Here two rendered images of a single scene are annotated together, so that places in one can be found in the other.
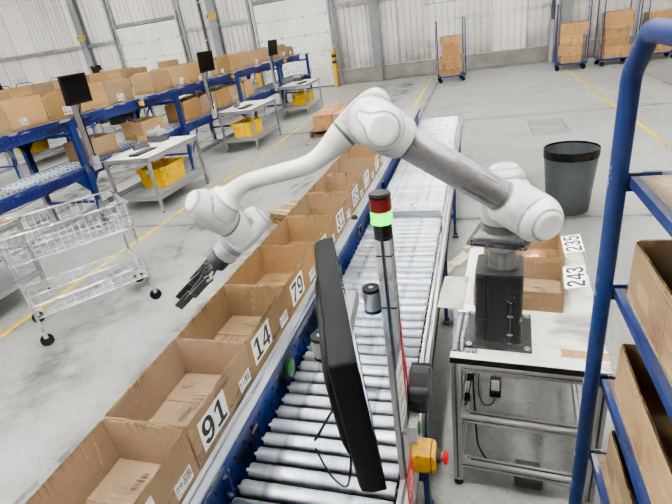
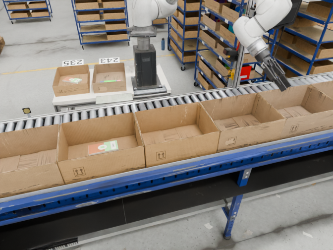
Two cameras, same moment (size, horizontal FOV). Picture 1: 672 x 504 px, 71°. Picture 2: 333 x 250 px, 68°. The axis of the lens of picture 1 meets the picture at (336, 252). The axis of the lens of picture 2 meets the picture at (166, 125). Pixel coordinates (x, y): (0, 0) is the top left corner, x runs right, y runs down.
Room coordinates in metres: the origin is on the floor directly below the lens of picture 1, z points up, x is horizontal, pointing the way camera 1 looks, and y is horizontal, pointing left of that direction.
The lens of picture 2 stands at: (2.62, 1.15, 1.84)
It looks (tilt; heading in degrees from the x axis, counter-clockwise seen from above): 38 degrees down; 235
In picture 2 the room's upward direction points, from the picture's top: straight up
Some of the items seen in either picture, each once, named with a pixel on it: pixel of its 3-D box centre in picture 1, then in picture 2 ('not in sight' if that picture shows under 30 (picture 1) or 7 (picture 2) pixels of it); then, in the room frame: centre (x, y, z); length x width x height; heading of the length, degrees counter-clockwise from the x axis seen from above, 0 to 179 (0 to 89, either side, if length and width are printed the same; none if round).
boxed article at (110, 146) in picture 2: not in sight; (103, 148); (2.34, 0.12, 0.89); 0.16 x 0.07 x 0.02; 162
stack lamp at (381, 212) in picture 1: (380, 209); not in sight; (1.00, -0.12, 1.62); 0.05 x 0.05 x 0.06
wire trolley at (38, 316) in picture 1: (73, 260); not in sight; (3.71, 2.22, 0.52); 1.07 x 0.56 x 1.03; 125
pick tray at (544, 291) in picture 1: (518, 284); (110, 77); (1.88, -0.83, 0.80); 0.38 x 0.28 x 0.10; 65
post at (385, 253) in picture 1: (399, 383); (242, 47); (0.99, -0.12, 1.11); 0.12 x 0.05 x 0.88; 161
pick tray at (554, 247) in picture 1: (521, 252); (72, 79); (2.18, -0.97, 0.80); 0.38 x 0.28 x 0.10; 68
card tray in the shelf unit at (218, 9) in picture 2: not in sight; (223, 3); (0.28, -1.06, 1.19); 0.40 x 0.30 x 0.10; 71
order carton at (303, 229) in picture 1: (300, 243); (102, 146); (2.36, 0.19, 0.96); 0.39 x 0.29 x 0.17; 161
